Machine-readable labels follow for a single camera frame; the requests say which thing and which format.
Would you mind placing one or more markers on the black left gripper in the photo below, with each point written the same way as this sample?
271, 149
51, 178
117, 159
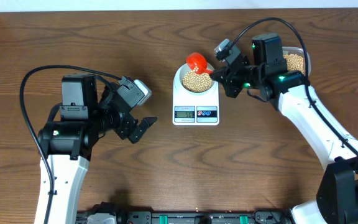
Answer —
124, 127

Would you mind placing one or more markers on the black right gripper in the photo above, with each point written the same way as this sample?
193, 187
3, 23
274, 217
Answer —
227, 79

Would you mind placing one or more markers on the red measuring scoop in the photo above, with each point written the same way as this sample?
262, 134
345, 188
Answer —
198, 63

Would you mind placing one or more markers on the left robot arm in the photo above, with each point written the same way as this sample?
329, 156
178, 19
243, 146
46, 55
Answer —
91, 106

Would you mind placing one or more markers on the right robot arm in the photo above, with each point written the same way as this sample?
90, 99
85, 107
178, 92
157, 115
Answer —
289, 93

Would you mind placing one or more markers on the soybeans in bowl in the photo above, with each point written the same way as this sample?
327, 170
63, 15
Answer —
197, 82

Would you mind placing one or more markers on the white kitchen scale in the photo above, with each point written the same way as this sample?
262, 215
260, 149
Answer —
196, 109

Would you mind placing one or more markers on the grey bowl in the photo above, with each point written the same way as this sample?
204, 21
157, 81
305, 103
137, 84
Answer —
182, 73

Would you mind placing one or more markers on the clear container of soybeans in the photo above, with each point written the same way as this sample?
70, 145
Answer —
296, 59

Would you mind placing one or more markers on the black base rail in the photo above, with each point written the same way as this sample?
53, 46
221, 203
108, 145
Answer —
106, 212

